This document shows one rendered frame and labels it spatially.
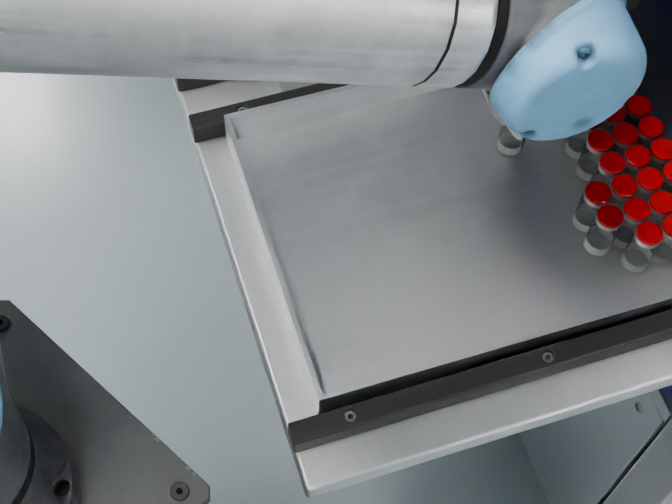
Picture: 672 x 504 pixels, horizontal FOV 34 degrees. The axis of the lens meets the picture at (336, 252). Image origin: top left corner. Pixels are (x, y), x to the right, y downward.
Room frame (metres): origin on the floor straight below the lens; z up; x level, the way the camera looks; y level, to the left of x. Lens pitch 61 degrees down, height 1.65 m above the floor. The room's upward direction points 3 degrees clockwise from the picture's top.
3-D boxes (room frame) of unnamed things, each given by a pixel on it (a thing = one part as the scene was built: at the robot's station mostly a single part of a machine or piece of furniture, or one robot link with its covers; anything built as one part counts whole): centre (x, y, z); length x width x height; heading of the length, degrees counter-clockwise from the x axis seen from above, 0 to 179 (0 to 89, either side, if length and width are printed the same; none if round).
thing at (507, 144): (0.54, -0.14, 0.90); 0.02 x 0.02 x 0.04
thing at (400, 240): (0.47, -0.11, 0.90); 0.34 x 0.26 x 0.04; 110
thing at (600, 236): (0.45, -0.21, 0.90); 0.02 x 0.02 x 0.05
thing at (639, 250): (0.51, -0.21, 0.90); 0.18 x 0.02 x 0.05; 20
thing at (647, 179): (0.52, -0.23, 0.90); 0.18 x 0.02 x 0.05; 20
